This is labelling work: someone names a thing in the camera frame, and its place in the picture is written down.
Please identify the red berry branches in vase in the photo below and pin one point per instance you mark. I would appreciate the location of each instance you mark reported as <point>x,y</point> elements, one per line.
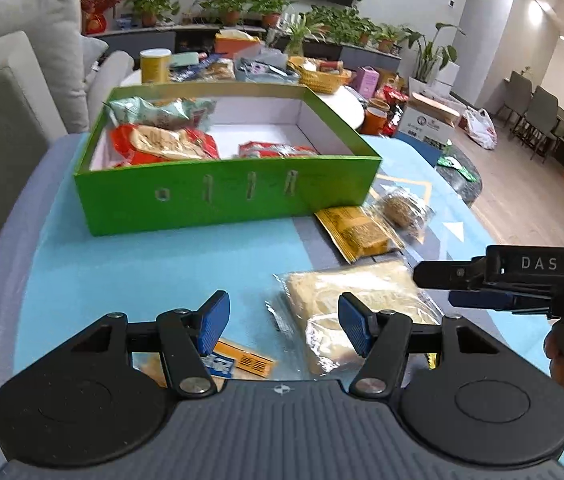
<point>95,22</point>

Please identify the yellow pastry packet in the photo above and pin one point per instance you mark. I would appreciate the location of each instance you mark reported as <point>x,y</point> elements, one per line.
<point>357,232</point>

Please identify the orange mug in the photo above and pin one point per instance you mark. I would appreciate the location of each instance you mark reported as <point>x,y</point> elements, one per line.
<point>376,120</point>

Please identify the row of green potted plants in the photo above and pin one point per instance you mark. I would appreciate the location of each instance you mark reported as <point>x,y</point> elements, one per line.
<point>151,2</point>

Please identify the green cardboard box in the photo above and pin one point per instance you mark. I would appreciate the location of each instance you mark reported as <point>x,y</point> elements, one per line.
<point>211,200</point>

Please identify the pink box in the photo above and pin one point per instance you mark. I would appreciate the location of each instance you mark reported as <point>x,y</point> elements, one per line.
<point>367,82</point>

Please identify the tall broad leaf plant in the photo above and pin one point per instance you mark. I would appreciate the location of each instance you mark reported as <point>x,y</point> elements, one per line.
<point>429,55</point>

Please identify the grey throw pillow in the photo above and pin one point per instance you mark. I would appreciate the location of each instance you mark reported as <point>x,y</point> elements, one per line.
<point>92,52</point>

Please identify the orange box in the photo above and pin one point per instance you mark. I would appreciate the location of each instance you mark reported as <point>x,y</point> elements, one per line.
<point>237,45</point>

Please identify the red black snack bag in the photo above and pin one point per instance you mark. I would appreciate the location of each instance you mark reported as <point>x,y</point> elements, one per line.
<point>392,105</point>

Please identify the grey television cabinet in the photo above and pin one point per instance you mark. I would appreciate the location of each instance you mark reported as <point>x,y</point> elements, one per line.
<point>151,40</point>

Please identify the spider plant in glass vase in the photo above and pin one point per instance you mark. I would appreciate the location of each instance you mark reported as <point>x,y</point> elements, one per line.
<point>297,35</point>

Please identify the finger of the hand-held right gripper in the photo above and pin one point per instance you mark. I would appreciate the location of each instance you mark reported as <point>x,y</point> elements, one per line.
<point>442,275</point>
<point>482,300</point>

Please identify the yellow canister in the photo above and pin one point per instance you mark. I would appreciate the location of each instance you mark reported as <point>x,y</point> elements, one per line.
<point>155,67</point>

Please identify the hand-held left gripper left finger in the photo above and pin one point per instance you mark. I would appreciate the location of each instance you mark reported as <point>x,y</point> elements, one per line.
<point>214,322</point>

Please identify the orange biscuit packet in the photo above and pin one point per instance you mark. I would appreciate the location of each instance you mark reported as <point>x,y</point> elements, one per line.
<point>249,362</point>

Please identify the white round table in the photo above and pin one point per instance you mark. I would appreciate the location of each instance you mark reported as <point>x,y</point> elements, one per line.
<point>353,106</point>

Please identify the red tan snack bag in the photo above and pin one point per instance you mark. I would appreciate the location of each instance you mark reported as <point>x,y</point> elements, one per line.
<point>161,142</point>

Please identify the light grey sofa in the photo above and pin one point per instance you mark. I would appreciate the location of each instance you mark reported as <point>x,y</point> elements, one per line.
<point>11,110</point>

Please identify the dark blue printed packet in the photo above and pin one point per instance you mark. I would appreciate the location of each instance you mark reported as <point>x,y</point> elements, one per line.
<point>189,74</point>

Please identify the white red plastic bag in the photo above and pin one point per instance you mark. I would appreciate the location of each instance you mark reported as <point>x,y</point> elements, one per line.
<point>479,127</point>

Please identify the green foil packet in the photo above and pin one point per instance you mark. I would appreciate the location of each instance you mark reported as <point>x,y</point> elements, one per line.
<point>457,167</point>

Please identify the mint green chip bag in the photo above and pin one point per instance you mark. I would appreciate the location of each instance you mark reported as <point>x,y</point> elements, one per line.
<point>151,110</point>

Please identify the grey dining chair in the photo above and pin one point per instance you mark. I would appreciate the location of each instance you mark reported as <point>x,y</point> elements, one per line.
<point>542,115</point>
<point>516,95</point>

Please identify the red striped snack packet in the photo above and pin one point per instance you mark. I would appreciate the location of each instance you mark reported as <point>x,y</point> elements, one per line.
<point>272,150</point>

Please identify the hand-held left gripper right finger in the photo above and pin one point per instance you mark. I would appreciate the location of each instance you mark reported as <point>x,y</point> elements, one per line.
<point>357,325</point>

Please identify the white air purifier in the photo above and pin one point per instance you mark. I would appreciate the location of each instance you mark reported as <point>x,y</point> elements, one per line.
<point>447,77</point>

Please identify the clear bread packet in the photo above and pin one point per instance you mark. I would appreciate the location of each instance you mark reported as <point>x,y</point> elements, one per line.
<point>312,290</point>

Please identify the cardboard box with blue print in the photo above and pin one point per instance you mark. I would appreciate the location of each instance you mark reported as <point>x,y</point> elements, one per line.
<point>427,125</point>

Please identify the dark marble round table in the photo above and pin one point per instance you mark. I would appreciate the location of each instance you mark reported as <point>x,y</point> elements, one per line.
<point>462,192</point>

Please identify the blue grey plastic tray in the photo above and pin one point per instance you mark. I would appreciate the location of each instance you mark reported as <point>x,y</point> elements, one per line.
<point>267,72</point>

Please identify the light blue printed table mat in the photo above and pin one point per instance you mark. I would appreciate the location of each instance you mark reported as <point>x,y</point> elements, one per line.
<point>111,270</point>

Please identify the yellow woven basket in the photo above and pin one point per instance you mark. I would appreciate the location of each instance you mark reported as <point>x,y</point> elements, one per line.
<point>322,82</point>

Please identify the round cake clear packet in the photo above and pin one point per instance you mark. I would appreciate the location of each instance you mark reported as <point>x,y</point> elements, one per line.
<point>402,210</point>

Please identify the mint green pouch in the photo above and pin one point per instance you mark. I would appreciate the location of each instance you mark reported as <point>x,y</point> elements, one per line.
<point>184,60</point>

